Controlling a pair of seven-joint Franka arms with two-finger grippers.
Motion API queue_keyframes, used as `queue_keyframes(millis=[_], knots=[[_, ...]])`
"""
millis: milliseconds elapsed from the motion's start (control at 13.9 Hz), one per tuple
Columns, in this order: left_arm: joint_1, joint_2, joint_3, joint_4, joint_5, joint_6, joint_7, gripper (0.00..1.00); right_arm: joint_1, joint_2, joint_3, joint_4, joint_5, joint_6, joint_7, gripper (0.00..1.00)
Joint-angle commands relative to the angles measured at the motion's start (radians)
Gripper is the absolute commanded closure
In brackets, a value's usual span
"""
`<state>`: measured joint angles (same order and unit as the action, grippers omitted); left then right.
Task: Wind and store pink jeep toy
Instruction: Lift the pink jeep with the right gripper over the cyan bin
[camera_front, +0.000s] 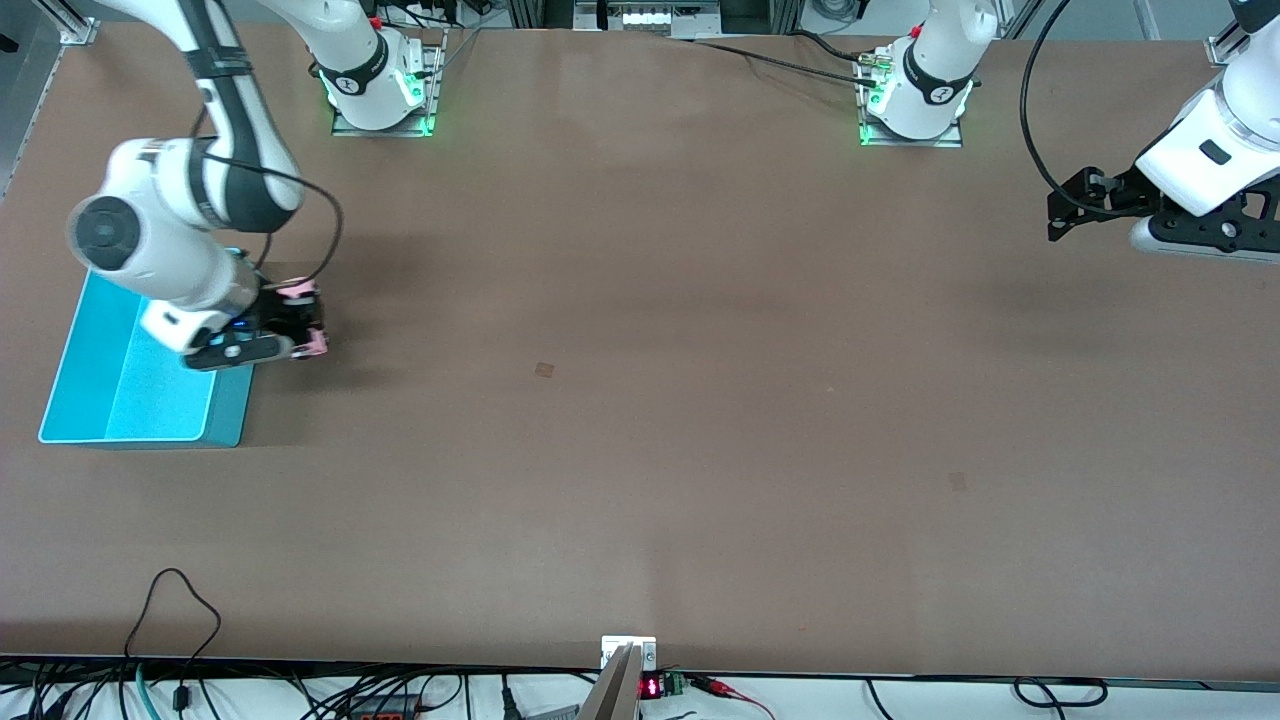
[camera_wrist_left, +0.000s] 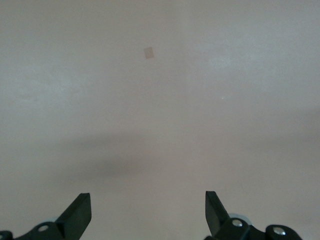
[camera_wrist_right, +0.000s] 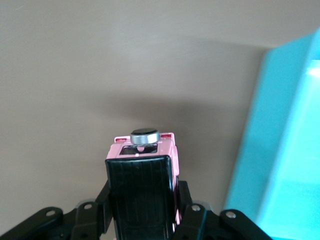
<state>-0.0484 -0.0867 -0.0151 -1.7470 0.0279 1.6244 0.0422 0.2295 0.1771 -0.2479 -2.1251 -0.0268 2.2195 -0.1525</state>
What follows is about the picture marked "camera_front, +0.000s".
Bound teal plastic bin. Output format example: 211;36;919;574
38;247;271;449

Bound grey equipment box with lights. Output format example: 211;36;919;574
572;0;723;39

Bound aluminium profile bar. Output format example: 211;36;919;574
578;644;643;720

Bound red and black clip leads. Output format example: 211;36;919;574
686;674;776;719

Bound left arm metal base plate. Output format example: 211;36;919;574
853;48;965;149

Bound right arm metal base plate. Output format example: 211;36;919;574
331;28;448;139

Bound thin black looped cable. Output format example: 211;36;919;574
124;568;223;713

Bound black cable pair on table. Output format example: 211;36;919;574
690;30;881;89

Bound aluminium frame corner post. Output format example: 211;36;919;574
35;0;103;47

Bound white metal table bracket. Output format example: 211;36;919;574
601;635;658;671

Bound black coiled floor cable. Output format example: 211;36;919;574
1012;677;1109;709

